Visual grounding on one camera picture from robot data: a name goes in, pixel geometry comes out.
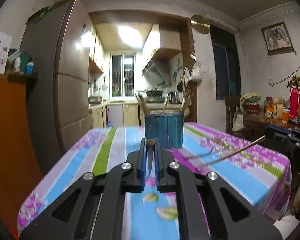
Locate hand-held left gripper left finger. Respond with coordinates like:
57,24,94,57
19,137,147,240

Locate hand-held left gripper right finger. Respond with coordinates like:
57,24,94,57
154,137,283,240

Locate brown wooden chopstick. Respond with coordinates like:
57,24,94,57
139,94,151,115
145,139,155,178

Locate blue wooden chopstick holder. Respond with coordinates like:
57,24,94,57
144,112,185,149

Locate dark wooden side table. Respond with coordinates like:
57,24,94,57
242,112,300,144

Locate snack boxes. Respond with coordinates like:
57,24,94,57
264,96,284,119

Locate red thermos flask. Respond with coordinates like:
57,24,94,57
290,86,300,118

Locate fruit basket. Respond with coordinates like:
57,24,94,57
241,92,263,116

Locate white bag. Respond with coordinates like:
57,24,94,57
232,111,246,133

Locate yellow flower bouquet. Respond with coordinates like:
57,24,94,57
285,74,300,91

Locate dark wooden chair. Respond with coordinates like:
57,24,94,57
225,95,246,136

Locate kitchen counter with sink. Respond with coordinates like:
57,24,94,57
88,100,108,130

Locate striped floral tablecloth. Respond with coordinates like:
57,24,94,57
17,122,292,240

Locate steel electric kettle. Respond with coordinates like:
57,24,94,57
168,91,181,105

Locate black wok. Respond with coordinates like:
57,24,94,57
145,89,164,98

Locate dark window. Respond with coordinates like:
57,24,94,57
209,25,242,100

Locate barred kitchen window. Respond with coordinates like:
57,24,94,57
110,53,137,97

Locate steel range hood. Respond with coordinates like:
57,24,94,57
142,60,172,86

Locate hanging clear plastic bag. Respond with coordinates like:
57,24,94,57
191,60,203,83

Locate grey refrigerator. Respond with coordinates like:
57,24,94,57
19,0,93,162

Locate beige cabinet above hood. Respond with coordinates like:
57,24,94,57
142,24,184,61

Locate square ceiling light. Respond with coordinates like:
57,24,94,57
119,26,146,48

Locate orange wooden cabinet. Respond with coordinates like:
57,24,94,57
0,72,44,232

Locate green container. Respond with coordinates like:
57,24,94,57
20,53,32,73

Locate white microwave oven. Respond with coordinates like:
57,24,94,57
0,27,13,75

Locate dark green bundle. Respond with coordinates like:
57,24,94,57
27,5,53,22

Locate white wall cable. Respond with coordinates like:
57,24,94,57
268,51,300,87

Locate framed wall picture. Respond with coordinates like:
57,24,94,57
261,22,294,56

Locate beige wall cabinets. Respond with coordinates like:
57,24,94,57
88,27,105,73

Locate round gold wall clock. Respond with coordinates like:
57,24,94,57
190,14,211,34

